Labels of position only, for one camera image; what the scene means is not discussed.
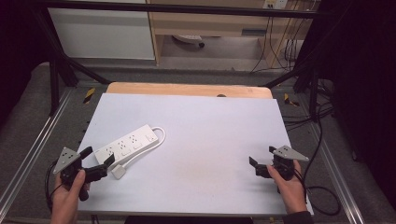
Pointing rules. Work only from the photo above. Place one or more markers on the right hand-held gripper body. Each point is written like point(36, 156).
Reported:
point(288, 153)

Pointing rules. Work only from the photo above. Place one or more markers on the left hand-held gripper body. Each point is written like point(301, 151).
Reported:
point(67, 158)

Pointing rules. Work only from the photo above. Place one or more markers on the white power strip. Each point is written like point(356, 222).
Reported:
point(126, 145)

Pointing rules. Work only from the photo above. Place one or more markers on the person's right hand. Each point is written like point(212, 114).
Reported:
point(291, 193)

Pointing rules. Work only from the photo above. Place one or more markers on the person's left hand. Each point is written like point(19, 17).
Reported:
point(66, 202)

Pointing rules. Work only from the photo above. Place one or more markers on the white plug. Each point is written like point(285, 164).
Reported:
point(118, 172)

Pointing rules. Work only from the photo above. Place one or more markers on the yellow black floor tape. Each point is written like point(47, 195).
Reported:
point(290, 100)
point(89, 95)

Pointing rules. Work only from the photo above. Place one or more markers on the white table board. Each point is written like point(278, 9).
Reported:
point(202, 149)

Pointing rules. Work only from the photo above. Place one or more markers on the wooden table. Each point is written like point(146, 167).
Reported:
point(186, 89)

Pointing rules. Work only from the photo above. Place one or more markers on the dark curtain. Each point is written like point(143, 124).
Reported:
point(18, 49)
point(364, 77)

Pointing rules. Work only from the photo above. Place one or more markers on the white cabinet panel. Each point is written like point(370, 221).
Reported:
point(102, 34)

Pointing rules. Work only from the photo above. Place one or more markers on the grey power strip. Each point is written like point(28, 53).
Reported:
point(188, 38)

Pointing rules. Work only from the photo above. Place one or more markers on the wooden desk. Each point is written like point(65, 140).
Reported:
point(211, 23)

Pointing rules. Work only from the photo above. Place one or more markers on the aluminium floor rail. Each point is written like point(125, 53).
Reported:
point(34, 146)
point(339, 174)

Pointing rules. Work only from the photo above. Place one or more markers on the white wall socket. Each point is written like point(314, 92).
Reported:
point(274, 3)

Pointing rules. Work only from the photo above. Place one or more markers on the black metal frame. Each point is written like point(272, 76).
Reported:
point(186, 8)

